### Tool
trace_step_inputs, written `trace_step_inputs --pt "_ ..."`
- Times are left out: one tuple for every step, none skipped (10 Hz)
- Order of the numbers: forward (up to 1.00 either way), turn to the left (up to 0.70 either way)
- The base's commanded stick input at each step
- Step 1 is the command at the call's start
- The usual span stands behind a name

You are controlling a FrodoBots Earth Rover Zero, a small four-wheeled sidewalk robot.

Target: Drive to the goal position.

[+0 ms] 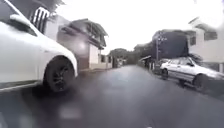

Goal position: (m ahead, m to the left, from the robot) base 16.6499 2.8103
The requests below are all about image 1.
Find grey asphalt road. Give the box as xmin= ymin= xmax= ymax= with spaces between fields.
xmin=0 ymin=64 xmax=224 ymax=128

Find building with dark roof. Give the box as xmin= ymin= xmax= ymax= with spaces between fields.
xmin=44 ymin=14 xmax=110 ymax=71

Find white car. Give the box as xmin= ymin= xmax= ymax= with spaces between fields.
xmin=0 ymin=0 xmax=79 ymax=94
xmin=159 ymin=56 xmax=224 ymax=92

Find utility pole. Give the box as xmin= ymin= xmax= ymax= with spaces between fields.
xmin=154 ymin=31 xmax=168 ymax=63

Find trees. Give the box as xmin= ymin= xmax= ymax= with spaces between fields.
xmin=108 ymin=42 xmax=154 ymax=66

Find building with barred window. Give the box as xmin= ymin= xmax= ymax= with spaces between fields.
xmin=9 ymin=0 xmax=66 ymax=36

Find white building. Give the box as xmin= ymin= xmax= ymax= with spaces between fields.
xmin=186 ymin=16 xmax=224 ymax=74

